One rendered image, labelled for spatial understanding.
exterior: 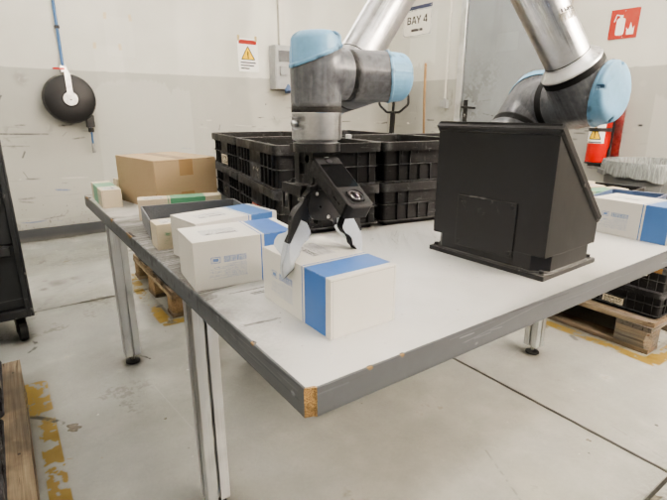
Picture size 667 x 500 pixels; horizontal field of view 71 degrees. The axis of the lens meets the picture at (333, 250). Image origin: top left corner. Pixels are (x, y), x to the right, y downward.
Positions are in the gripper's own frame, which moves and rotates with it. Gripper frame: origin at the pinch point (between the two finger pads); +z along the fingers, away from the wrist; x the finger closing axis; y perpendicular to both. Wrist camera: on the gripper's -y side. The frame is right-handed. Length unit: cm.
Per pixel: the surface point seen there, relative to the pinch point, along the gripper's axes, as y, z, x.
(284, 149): 41.6, -16.0, -16.6
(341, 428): 48, 76, -39
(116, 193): 109, 1, 10
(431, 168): 35, -9, -60
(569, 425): 6, 76, -102
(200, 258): 18.8, 0.1, 13.6
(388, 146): 36, -16, -45
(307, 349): -10.3, 6.3, 10.1
